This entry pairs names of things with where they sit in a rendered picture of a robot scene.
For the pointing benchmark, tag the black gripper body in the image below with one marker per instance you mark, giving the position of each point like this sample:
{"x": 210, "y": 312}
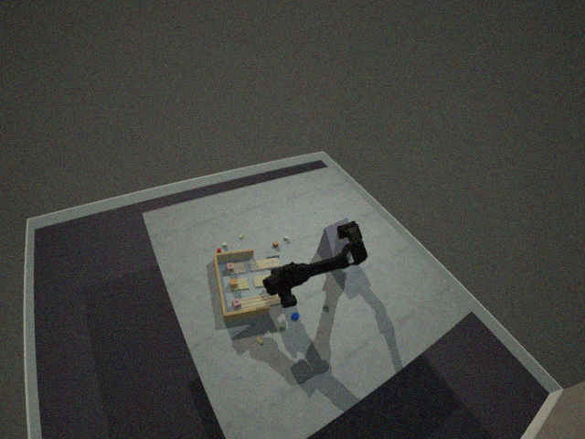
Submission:
{"x": 286, "y": 300}

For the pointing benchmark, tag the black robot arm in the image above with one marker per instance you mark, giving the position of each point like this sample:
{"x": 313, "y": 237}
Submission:
{"x": 299, "y": 273}

